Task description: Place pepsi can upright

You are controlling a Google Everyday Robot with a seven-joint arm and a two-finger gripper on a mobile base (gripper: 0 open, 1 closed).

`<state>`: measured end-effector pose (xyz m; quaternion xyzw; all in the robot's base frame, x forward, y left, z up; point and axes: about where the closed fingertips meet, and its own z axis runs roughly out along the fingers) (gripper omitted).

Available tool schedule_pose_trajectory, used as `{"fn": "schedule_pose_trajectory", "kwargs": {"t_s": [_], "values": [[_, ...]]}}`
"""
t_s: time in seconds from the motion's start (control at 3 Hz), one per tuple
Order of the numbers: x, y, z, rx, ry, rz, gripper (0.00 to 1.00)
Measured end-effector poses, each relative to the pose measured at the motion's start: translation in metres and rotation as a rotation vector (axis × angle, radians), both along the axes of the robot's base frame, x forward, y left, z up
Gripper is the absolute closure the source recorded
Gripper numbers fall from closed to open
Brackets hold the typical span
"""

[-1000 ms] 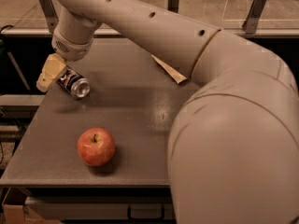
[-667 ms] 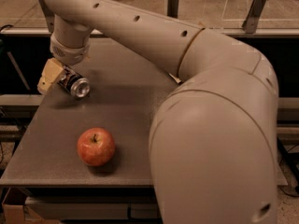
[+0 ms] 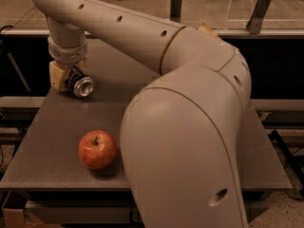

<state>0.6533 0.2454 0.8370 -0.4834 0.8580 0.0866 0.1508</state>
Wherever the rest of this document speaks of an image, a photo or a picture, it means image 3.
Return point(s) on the cardboard box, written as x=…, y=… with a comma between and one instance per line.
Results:
x=16, y=216

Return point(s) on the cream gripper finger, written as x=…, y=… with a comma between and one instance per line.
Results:
x=82, y=65
x=58, y=75

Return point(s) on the red apple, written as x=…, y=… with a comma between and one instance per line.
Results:
x=97, y=149

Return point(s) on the brown sea salt chip bag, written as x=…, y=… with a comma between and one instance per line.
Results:
x=205, y=28

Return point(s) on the blue pepsi can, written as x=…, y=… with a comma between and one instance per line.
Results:
x=81, y=85

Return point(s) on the grey table drawer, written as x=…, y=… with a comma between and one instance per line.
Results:
x=112, y=211

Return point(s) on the metal bracket post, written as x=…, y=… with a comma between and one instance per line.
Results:
x=175, y=10
x=254, y=25

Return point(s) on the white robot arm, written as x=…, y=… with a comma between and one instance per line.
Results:
x=179, y=133

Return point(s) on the right metal bracket post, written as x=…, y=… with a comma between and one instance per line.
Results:
x=254, y=25

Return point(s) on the middle metal bracket post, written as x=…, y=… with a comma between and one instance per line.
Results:
x=175, y=10

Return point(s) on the metal rail bar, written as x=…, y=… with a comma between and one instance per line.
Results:
x=223, y=33

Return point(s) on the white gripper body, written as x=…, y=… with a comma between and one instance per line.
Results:
x=67, y=52

